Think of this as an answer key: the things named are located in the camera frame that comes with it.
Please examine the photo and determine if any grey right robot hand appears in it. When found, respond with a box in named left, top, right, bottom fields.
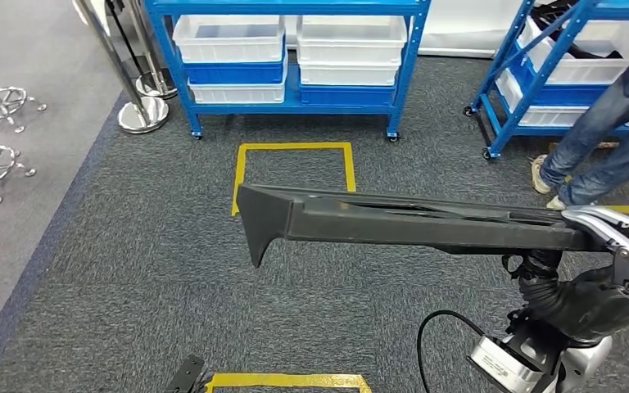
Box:
left=516, top=205, right=629, bottom=344

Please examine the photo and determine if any long black plastic part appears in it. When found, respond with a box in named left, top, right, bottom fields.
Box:
left=235, top=183, right=611, bottom=269

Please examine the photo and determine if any blue metal shelf rack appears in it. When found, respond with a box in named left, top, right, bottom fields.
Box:
left=143, top=0, right=432, bottom=143

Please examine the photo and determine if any person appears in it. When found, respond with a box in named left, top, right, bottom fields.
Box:
left=530, top=27, right=629, bottom=211

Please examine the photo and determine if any blue wheeled rack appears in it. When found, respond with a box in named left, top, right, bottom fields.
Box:
left=462, top=0, right=629, bottom=160

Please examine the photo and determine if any white car with red stripe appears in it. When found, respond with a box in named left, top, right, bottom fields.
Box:
left=71, top=0, right=532, bottom=59

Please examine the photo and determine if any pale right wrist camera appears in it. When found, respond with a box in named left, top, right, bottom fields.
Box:
left=467, top=311, right=565, bottom=393

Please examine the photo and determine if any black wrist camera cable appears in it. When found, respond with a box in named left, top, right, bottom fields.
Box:
left=416, top=309, right=486, bottom=393

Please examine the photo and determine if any chrome stanchion post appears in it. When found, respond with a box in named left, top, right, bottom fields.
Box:
left=71, top=0, right=170, bottom=135
left=124, top=0, right=179, bottom=101

